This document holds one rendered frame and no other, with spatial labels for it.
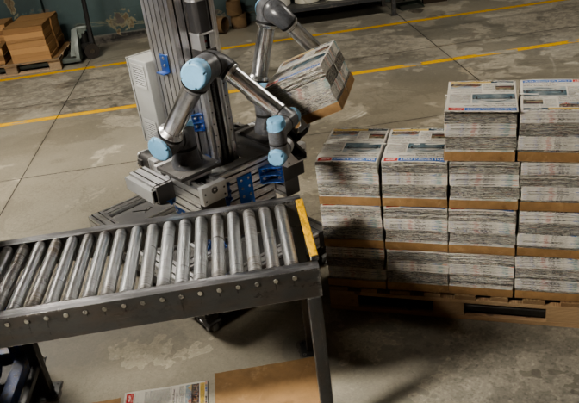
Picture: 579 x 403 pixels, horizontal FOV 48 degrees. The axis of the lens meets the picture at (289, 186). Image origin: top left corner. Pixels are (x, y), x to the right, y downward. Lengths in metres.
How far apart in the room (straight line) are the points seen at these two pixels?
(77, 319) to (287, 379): 1.06
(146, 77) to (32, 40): 5.34
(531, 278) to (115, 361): 1.97
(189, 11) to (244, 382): 1.68
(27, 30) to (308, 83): 6.11
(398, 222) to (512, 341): 0.74
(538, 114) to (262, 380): 1.62
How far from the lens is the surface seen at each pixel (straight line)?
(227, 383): 3.06
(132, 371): 3.26
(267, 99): 2.73
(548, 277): 3.14
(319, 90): 2.86
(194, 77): 2.65
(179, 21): 3.12
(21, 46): 8.69
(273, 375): 3.05
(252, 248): 2.41
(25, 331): 2.44
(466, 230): 3.00
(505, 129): 2.79
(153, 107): 3.41
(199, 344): 3.30
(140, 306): 2.31
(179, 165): 3.05
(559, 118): 2.78
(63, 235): 2.80
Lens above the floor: 2.07
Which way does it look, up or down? 27 degrees down
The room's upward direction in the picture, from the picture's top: 7 degrees counter-clockwise
